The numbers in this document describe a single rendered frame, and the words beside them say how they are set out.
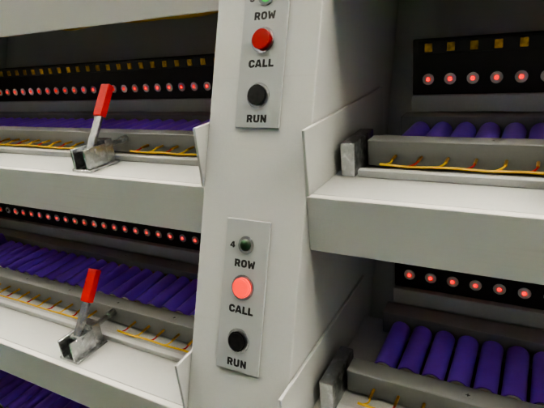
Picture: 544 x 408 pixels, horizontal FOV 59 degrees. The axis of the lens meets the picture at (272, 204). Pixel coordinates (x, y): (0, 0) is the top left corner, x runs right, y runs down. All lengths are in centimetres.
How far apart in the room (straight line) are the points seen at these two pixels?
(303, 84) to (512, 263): 19
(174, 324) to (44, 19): 36
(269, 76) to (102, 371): 33
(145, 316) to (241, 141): 24
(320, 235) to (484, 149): 14
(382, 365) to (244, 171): 20
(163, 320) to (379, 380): 23
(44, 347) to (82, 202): 17
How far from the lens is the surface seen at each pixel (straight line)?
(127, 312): 57
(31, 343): 61
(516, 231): 33
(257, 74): 39
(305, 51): 38
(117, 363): 53
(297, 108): 37
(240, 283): 38
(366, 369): 44
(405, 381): 43
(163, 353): 51
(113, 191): 48
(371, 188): 37
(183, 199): 43
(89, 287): 55
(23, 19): 64
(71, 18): 58
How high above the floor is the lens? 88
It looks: 2 degrees down
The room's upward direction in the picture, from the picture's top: 5 degrees clockwise
